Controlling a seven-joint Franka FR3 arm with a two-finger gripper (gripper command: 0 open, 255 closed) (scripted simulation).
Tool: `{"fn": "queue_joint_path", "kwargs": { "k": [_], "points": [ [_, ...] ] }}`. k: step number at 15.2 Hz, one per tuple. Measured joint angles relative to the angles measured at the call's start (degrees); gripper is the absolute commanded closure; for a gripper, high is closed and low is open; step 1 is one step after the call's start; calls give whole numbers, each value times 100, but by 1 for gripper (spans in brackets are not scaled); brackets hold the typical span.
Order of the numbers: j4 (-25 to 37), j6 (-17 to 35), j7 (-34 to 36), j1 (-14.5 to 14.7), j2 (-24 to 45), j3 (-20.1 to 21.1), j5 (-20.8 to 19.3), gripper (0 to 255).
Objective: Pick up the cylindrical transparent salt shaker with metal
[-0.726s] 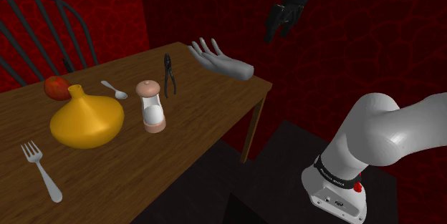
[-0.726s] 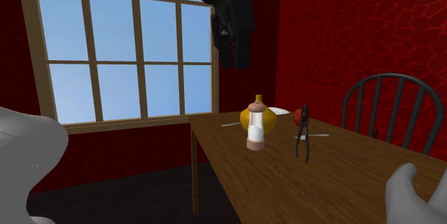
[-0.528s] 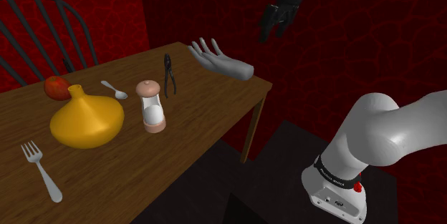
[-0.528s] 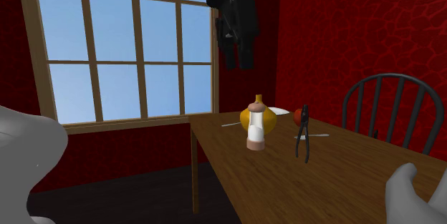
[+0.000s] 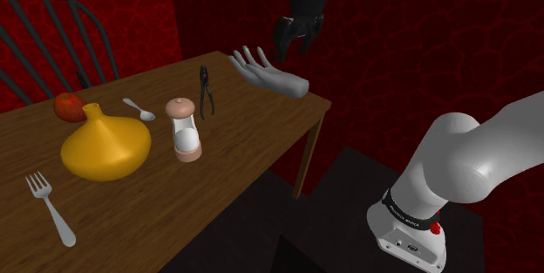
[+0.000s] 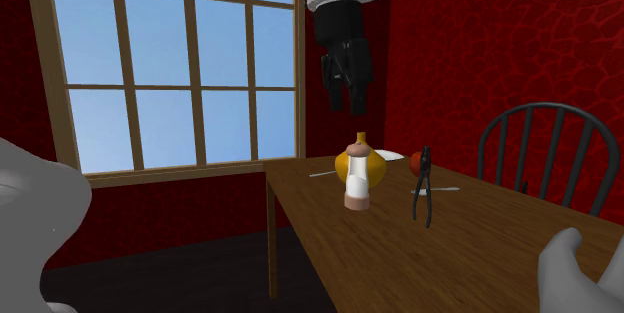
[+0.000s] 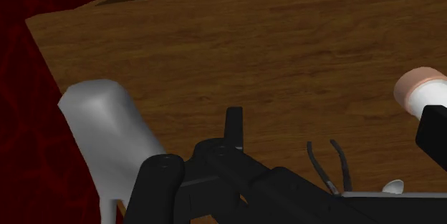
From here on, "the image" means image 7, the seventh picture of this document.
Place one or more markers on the white rounded container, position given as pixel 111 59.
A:
pixel 104 129

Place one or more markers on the brown wooden table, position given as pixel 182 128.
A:
pixel 244 49

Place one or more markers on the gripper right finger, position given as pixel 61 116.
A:
pixel 433 129

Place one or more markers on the white bottle with pink cap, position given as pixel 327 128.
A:
pixel 419 89

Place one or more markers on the thin black tongs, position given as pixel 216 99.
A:
pixel 323 171

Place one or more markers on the white spoon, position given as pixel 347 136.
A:
pixel 394 186

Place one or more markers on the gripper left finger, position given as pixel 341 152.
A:
pixel 220 160

